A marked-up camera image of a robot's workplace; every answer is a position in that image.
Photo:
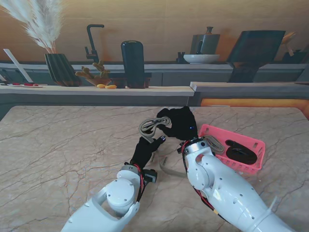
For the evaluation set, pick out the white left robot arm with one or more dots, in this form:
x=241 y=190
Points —
x=113 y=198

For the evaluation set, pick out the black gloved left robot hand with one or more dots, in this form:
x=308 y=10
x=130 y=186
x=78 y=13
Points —
x=144 y=152

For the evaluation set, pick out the cactus plants in bowl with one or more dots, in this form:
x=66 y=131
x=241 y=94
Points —
x=101 y=72

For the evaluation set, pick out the pink plastic storage basket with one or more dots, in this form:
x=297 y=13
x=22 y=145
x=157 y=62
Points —
x=241 y=145

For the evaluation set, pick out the dark brown belt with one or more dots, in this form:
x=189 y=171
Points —
x=241 y=153

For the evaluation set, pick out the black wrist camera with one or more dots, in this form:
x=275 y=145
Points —
x=179 y=149
x=150 y=175

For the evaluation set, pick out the small black stand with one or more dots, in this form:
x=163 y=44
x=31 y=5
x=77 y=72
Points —
x=180 y=59

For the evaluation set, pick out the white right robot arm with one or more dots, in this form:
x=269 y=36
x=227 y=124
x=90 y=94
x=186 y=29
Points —
x=229 y=188

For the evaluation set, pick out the wooden kitchen utensils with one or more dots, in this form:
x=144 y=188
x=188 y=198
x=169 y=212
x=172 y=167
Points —
x=288 y=39

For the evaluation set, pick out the tall black cylinder container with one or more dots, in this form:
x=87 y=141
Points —
x=132 y=62

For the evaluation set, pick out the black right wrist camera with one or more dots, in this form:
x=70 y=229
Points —
x=179 y=149

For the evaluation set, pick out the white pampas grass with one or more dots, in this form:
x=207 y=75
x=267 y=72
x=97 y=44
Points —
x=46 y=31

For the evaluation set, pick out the white speckled bowl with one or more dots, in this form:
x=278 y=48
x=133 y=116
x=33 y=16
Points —
x=201 y=58

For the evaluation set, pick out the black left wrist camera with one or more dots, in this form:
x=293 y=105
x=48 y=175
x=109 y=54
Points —
x=150 y=175

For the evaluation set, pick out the raised counter orange glow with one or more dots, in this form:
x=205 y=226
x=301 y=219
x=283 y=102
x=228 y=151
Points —
x=241 y=87

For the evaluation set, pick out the grey pot with lid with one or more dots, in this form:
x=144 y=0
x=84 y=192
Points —
x=207 y=43

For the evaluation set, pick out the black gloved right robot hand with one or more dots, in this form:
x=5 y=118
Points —
x=181 y=123

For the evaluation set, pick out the dark ribbed vase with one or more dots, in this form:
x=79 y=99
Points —
x=60 y=70

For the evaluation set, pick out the white leaning board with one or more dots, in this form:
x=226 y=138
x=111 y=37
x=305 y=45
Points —
x=17 y=64

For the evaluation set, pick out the black kitchen faucet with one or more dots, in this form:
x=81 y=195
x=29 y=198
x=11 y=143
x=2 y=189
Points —
x=91 y=41

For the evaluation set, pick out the grey back counter cabinets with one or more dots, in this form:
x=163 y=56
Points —
x=173 y=77

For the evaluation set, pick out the beige woven belt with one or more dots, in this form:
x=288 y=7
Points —
x=214 y=143
x=147 y=128

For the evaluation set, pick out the orange fruit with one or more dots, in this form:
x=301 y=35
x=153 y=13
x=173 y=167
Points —
x=111 y=87
x=101 y=86

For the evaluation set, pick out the dark utensil holder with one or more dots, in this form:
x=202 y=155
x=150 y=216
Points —
x=297 y=58

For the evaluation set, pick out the plate with red food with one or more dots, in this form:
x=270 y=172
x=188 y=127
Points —
x=26 y=85

